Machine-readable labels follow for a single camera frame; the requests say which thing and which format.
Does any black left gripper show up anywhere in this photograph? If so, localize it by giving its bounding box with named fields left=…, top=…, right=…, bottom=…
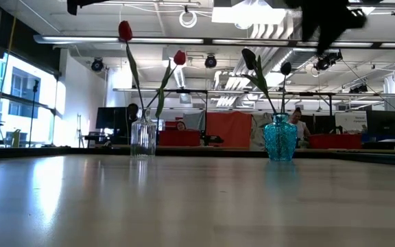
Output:
left=66, top=0, right=111, bottom=16

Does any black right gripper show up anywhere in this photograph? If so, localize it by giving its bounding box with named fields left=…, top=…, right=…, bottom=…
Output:
left=283, top=0, right=368, bottom=55

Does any black tulip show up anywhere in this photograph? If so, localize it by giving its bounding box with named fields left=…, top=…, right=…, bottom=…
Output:
left=241, top=47, right=278, bottom=114
left=279, top=60, right=293, bottom=114

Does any red tulip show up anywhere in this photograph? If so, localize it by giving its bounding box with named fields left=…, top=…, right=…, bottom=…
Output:
left=117, top=20, right=147, bottom=119
left=145, top=49, right=187, bottom=119

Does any teal glass vase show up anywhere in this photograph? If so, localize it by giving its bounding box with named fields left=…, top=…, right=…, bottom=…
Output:
left=263, top=113, right=298, bottom=162

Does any clear glass vase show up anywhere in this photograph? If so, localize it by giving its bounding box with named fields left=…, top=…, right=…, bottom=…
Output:
left=130, top=108, right=158, bottom=158

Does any black ceiling spotlight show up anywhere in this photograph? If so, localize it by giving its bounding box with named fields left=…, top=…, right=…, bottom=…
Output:
left=204, top=54, right=218, bottom=69
left=90, top=57, right=105, bottom=73
left=349, top=84, right=369, bottom=94
left=313, top=50, right=344, bottom=71

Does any white ceiling light panel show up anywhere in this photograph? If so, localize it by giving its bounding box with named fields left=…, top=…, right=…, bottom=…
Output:
left=211, top=0, right=287, bottom=25

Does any white sign board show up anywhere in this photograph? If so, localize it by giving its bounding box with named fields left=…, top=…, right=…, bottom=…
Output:
left=334, top=111, right=368, bottom=134

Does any long ceiling light strip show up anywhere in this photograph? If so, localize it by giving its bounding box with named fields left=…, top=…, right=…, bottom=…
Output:
left=33, top=34, right=395, bottom=49

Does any large window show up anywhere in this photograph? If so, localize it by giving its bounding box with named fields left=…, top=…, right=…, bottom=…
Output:
left=0, top=51, right=67, bottom=148

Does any black monitor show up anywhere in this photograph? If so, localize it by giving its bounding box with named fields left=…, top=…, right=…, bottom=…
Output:
left=366, top=109, right=395, bottom=137
left=95, top=106, right=130, bottom=130

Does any red storage bin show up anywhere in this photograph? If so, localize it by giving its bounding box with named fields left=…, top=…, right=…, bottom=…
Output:
left=309, top=133, right=362, bottom=150
left=158, top=128, right=202, bottom=148

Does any black tripod stand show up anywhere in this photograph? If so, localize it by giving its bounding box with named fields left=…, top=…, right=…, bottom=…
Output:
left=28, top=79, right=40, bottom=148

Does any white cloth cover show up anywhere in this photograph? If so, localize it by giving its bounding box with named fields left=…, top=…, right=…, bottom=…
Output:
left=250, top=113, right=274, bottom=151

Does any orange fabric panel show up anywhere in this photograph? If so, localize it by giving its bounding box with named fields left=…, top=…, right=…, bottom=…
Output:
left=206, top=111, right=253, bottom=148

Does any green container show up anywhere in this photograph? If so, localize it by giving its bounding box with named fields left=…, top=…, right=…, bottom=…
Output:
left=11, top=128, right=22, bottom=148

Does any black desk device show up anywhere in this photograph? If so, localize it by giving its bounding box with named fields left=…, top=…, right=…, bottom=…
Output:
left=200, top=134, right=225, bottom=147

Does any white cable coil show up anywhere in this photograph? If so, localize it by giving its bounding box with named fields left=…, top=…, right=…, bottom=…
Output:
left=178, top=10, right=198, bottom=29

